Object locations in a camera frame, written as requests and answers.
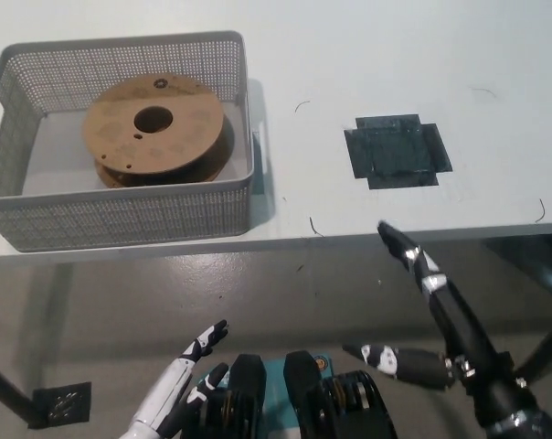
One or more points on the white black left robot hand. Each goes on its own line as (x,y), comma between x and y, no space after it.
(171,386)

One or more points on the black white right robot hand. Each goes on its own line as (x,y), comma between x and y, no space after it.
(459,320)

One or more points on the brown cardboard filament spool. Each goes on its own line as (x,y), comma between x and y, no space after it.
(116,132)

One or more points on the black slanted table leg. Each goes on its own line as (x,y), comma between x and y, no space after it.
(548,350)
(11,391)

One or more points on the black floor tape patch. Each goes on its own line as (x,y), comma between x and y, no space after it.
(63,404)

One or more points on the grey perforated plastic basket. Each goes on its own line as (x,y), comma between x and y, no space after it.
(120,219)

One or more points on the black tape patch on table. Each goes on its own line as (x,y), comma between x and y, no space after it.
(395,151)

